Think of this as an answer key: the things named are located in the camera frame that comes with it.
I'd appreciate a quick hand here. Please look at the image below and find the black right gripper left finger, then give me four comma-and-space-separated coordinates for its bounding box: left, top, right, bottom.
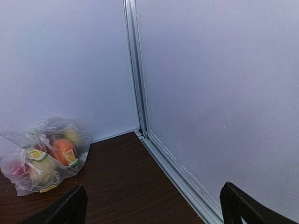
21, 184, 88, 224

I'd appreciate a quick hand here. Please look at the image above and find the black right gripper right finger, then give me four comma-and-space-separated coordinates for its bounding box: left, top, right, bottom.
220, 182, 295, 224

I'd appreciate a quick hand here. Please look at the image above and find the clear printed plastic bag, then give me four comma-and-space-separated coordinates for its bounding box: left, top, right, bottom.
0, 117, 91, 196

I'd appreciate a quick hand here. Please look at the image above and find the pale yellow fruit in bag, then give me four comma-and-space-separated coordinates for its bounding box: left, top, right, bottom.
29, 156, 60, 186

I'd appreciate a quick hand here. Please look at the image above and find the pink fruit in bag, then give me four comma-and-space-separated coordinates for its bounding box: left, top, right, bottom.
7, 161, 31, 181

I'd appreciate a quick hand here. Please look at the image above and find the orange fruit in bag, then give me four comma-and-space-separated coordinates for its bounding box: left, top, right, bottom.
53, 139, 78, 167

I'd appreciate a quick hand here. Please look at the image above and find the yellow-green fruit in bag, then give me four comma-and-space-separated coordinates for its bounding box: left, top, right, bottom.
64, 130, 80, 145

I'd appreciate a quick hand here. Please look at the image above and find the aluminium table edge rail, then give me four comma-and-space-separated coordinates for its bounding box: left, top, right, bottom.
135, 131, 224, 224

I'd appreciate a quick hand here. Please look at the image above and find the right aluminium corner post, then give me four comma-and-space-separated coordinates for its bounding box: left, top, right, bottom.
123, 0, 150, 138

